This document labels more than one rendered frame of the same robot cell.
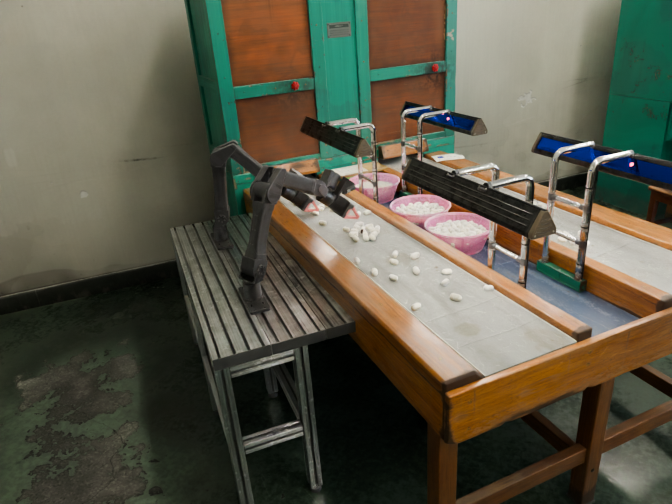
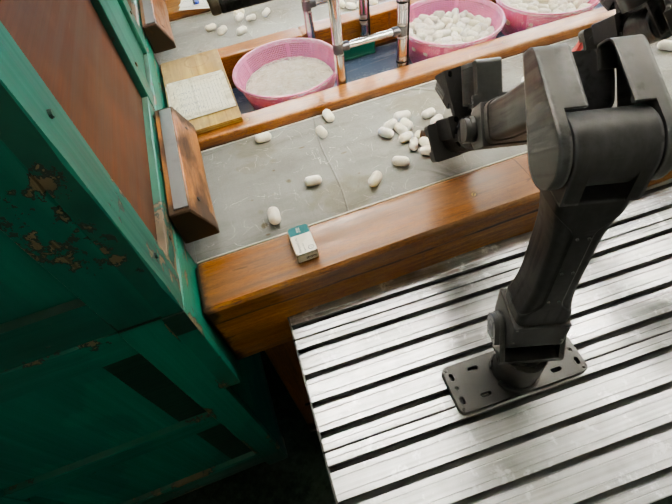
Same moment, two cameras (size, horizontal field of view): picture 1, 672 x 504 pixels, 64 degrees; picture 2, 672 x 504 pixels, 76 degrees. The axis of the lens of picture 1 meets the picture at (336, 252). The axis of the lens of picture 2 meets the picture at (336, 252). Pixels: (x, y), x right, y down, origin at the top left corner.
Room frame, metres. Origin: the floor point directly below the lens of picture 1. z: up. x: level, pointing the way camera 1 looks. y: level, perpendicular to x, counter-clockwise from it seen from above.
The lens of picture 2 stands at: (2.42, 0.76, 1.31)
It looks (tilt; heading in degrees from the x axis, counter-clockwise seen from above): 52 degrees down; 281
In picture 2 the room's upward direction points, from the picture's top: 10 degrees counter-clockwise
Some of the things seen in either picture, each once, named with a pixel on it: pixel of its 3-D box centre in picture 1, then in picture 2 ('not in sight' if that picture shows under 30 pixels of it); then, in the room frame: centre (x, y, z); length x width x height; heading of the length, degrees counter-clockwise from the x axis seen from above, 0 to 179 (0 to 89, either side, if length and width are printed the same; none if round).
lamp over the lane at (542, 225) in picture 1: (467, 190); not in sight; (1.50, -0.39, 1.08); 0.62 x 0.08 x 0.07; 22
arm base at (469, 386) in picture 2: (220, 232); (518, 360); (2.24, 0.51, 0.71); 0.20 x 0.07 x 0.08; 20
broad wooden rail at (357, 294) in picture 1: (322, 267); (654, 157); (1.89, 0.06, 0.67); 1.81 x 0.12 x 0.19; 22
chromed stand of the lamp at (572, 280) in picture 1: (584, 214); not in sight; (1.67, -0.84, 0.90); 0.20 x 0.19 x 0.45; 22
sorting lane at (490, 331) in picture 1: (369, 242); (593, 79); (1.97, -0.14, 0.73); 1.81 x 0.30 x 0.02; 22
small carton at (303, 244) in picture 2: not in sight; (302, 242); (2.56, 0.34, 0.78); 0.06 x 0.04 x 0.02; 112
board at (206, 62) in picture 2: (354, 170); (198, 90); (2.86, -0.14, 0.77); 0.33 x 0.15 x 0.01; 112
